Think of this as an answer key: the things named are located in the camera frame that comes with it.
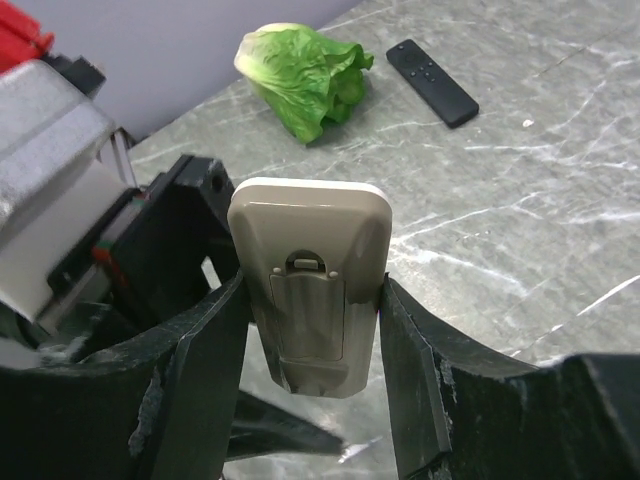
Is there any black slim remote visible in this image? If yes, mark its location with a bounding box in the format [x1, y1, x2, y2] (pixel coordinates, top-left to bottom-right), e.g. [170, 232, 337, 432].
[386, 39, 479, 129]

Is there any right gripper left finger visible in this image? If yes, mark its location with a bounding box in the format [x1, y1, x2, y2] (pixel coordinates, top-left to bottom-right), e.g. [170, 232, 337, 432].
[1, 276, 250, 479]

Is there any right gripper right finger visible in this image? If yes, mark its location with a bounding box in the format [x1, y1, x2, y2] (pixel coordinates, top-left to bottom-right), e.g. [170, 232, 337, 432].
[380, 278, 639, 479]

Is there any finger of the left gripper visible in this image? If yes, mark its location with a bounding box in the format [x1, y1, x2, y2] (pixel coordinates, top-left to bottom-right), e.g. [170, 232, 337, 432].
[226, 391, 345, 460]

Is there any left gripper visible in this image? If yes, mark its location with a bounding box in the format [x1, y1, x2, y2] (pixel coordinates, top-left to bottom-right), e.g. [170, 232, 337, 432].
[47, 155, 239, 336]

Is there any beige white remote control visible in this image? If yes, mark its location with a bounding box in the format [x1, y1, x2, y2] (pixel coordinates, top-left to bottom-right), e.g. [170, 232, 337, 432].
[227, 177, 392, 398]

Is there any green romaine lettuce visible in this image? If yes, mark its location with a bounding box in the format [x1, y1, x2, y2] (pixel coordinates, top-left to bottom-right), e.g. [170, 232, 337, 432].
[234, 23, 374, 144]

